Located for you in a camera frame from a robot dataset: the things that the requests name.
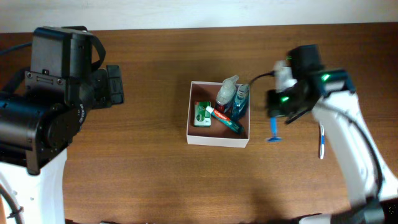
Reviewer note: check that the white open cardboard box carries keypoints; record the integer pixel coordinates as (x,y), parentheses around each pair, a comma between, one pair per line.
(217,134)

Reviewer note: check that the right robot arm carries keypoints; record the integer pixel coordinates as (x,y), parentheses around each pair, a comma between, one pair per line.
(371,185)

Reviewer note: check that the blue disposable razor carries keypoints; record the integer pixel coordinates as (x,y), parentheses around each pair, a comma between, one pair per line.
(274,131)

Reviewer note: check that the green red toothpaste tube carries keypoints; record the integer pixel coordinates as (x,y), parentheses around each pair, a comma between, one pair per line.
(234,126)

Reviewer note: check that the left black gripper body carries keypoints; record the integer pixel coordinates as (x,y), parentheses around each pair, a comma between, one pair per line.
(115,84)

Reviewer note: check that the teal mouthwash bottle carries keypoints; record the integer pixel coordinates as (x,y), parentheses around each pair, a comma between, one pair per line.
(240,102)

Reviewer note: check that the green white soap box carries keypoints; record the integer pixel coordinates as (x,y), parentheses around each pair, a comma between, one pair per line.
(202,118)

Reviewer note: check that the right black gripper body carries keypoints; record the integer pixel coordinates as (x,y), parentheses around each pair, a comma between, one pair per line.
(280,107)

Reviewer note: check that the clear foaming soap pump bottle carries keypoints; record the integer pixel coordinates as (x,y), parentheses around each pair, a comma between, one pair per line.
(226,94)

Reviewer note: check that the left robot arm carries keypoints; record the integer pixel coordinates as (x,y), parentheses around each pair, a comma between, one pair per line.
(43,107)

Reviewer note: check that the blue white toothbrush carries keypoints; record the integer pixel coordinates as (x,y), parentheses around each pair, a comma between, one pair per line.
(322,142)

